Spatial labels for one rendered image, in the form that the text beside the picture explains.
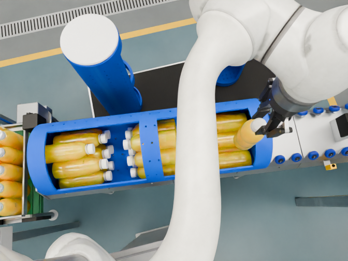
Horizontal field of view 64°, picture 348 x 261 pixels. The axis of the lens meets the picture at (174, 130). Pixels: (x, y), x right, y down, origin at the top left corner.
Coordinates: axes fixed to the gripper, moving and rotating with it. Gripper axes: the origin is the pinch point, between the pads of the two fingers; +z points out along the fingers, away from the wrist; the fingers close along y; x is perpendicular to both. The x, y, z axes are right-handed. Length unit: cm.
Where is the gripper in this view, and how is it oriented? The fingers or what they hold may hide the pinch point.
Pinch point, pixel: (262, 121)
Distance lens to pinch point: 78.1
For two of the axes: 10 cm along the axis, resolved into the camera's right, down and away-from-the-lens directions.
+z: 0.1, 2.6, 9.7
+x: -9.9, 1.2, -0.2
